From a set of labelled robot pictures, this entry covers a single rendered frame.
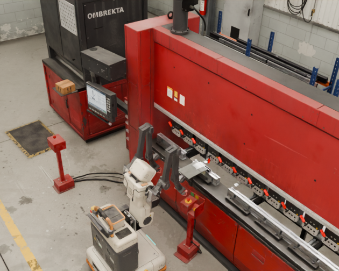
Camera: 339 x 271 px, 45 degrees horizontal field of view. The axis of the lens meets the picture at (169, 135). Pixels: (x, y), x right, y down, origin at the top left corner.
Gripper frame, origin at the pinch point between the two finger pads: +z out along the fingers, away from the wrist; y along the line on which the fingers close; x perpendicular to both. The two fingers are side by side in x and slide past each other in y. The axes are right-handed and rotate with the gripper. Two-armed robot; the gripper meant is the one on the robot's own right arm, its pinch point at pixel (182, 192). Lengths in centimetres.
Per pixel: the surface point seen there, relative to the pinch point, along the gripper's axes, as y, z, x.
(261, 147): -53, -43, -70
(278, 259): -102, 37, -18
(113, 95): 118, -55, -21
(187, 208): -2.4, 24.7, 5.9
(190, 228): -3, 56, 16
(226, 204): -29.5, 26.2, -24.7
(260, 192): -60, 0, -49
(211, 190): -5.8, 26.9, -26.0
